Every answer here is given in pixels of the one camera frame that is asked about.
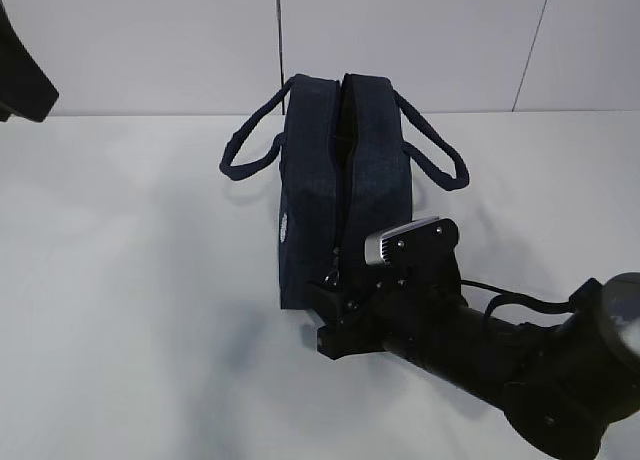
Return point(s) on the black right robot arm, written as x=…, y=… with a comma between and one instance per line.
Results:
x=560, y=387

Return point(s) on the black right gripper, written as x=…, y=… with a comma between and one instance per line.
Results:
x=373, y=307

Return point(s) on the dark navy lunch bag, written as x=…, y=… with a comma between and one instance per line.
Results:
x=345, y=155

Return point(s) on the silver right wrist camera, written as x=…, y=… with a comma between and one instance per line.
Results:
x=425, y=247

